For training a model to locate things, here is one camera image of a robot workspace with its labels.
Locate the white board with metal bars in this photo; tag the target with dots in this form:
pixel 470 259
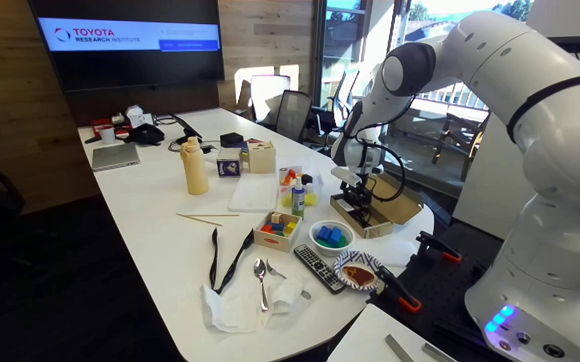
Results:
pixel 376 336

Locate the wall mounted tv screen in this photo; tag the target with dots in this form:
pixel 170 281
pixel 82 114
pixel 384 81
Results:
pixel 98 44

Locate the clear plastic bin with toys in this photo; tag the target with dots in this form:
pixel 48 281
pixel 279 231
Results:
pixel 297 177

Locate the metal spoon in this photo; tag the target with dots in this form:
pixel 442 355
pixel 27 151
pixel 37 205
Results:
pixel 259 274

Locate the cream plastic bottle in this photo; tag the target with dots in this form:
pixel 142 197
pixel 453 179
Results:
pixel 193 166

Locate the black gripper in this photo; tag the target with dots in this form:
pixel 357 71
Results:
pixel 355 187

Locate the white glue bottle blue label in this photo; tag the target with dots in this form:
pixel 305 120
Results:
pixel 298 193

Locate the white crumpled napkin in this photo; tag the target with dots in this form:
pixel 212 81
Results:
pixel 241 310

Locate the small box of coloured blocks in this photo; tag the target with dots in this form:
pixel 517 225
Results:
pixel 279 229

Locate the black clamp with orange handles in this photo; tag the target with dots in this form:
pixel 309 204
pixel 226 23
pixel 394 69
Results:
pixel 432 252

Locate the wooden chopsticks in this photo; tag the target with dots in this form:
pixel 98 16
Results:
pixel 207 217

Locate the small purple white box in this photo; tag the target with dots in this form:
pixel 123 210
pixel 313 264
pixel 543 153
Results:
pixel 227 164

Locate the black office chair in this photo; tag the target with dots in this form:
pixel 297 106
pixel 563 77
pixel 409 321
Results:
pixel 290 114

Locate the grey laptop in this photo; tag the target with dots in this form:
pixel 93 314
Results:
pixel 110 158

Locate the black remote control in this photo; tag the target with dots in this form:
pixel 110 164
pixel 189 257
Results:
pixel 321 269

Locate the blue patterned plate with food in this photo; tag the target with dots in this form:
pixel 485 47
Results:
pixel 357 269

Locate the open cardboard box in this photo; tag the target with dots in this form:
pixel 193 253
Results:
pixel 384 211

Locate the white bowl with blue blocks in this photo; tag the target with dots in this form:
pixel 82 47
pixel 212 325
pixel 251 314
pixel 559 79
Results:
pixel 330 236

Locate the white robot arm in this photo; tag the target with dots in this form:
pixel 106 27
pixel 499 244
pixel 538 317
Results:
pixel 527 302

